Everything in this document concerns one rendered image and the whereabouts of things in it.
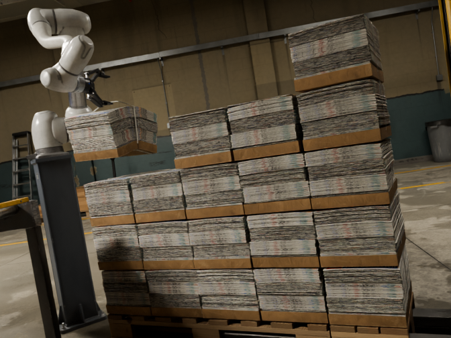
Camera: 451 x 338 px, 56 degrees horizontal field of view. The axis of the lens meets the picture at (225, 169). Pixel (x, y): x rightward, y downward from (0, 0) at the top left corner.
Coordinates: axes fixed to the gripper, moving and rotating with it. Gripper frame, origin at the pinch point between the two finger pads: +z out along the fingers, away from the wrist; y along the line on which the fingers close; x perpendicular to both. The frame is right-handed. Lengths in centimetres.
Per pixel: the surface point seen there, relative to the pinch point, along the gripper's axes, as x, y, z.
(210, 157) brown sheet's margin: 66, 43, -17
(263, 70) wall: -135, -143, 615
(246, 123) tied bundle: 85, 31, -17
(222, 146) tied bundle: 70, 39, -12
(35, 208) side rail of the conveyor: -11, 58, -44
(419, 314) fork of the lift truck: 140, 119, 18
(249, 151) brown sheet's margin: 85, 43, -17
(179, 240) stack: 44, 79, -14
